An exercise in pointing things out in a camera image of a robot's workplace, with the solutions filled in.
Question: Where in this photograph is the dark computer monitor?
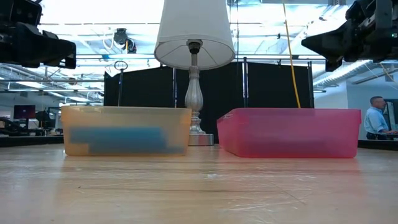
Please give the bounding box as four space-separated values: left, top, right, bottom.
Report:
384 98 398 131
12 105 37 121

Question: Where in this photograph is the black partition screen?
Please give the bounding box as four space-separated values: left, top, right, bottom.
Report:
103 60 314 144

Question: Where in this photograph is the white shade silver table lamp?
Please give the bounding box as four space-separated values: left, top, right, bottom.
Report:
154 0 236 147

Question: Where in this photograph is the orange translucent plastic bin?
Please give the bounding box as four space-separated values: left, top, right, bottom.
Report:
60 105 193 157

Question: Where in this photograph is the yellow cable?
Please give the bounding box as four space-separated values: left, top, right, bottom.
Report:
281 0 302 109

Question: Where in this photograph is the black ceiling device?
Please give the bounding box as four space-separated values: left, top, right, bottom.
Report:
112 27 137 54

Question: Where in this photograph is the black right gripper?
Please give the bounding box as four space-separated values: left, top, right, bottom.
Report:
300 0 398 72

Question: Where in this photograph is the black pole with ring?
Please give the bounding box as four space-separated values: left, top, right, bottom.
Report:
113 60 129 107

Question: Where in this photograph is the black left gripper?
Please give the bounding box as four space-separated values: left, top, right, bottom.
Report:
0 0 77 70

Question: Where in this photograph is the person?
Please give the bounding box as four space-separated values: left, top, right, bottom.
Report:
363 95 398 141

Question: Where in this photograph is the red translucent plastic bin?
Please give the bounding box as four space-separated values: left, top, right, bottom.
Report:
216 107 363 159

